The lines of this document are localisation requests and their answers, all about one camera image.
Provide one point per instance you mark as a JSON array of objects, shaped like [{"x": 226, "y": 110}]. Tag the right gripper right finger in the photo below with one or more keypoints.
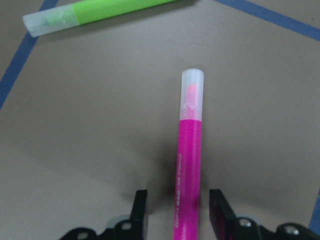
[{"x": 227, "y": 226}]

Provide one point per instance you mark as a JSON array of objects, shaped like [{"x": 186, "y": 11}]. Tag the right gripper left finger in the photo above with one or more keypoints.
[{"x": 134, "y": 227}]

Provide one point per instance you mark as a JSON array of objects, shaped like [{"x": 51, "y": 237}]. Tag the pink highlighter pen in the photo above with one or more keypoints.
[{"x": 188, "y": 163}]

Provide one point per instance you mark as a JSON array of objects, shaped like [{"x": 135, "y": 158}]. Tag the brown paper table mat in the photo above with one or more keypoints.
[{"x": 93, "y": 117}]

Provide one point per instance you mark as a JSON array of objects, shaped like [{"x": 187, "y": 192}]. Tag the green highlighter pen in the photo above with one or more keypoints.
[{"x": 81, "y": 13}]

